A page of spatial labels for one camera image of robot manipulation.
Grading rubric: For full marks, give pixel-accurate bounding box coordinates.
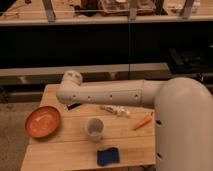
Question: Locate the orange ceramic bowl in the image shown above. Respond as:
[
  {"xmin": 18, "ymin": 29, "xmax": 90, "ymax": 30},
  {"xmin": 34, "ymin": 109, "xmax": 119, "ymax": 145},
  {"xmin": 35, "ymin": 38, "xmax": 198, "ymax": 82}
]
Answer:
[{"xmin": 25, "ymin": 106, "xmax": 61, "ymax": 138}]

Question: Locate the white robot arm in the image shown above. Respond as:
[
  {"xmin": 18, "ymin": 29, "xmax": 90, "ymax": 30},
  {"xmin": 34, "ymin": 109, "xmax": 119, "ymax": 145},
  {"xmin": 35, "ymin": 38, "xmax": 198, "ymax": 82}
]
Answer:
[{"xmin": 56, "ymin": 70, "xmax": 213, "ymax": 171}]

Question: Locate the white plastic bottle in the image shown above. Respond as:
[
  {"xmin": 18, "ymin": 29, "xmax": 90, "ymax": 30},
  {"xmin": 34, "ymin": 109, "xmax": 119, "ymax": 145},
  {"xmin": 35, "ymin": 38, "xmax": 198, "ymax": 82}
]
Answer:
[{"xmin": 100, "ymin": 105, "xmax": 130, "ymax": 117}]

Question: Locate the black and white box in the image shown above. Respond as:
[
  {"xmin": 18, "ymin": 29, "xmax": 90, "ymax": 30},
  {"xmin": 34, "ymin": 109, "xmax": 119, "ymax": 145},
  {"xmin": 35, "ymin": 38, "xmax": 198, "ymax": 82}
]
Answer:
[{"xmin": 67, "ymin": 103, "xmax": 82, "ymax": 110}]

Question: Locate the clear plastic cup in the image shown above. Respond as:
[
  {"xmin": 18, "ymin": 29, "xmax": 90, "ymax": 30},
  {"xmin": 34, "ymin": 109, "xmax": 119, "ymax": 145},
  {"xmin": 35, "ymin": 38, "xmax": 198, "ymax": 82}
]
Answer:
[{"xmin": 85, "ymin": 118, "xmax": 104, "ymax": 142}]

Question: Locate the wooden table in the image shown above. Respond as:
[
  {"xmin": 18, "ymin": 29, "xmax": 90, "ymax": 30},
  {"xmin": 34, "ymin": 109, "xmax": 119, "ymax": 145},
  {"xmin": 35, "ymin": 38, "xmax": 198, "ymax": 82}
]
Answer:
[{"xmin": 21, "ymin": 84, "xmax": 155, "ymax": 171}]

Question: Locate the orange carrot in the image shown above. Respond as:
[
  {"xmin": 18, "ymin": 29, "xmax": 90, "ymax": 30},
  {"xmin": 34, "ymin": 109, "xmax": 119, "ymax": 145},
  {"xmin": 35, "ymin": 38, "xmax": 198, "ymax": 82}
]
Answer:
[{"xmin": 133, "ymin": 113, "xmax": 153, "ymax": 130}]

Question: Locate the blue sponge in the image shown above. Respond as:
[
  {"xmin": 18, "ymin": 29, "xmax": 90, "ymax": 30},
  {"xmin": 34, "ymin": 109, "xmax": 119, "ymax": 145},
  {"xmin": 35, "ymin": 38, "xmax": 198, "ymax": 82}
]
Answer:
[{"xmin": 97, "ymin": 147, "xmax": 120, "ymax": 166}]

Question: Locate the cluttered back shelf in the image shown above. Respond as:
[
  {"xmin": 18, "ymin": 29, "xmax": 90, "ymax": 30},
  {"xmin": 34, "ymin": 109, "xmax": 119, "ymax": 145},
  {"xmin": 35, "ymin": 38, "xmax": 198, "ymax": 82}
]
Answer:
[{"xmin": 0, "ymin": 0, "xmax": 213, "ymax": 27}]

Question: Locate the long metal bench rail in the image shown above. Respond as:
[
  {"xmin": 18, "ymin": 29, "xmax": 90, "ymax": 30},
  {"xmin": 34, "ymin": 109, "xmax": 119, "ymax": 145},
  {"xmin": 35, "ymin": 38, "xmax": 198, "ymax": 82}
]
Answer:
[{"xmin": 0, "ymin": 63, "xmax": 171, "ymax": 86}]

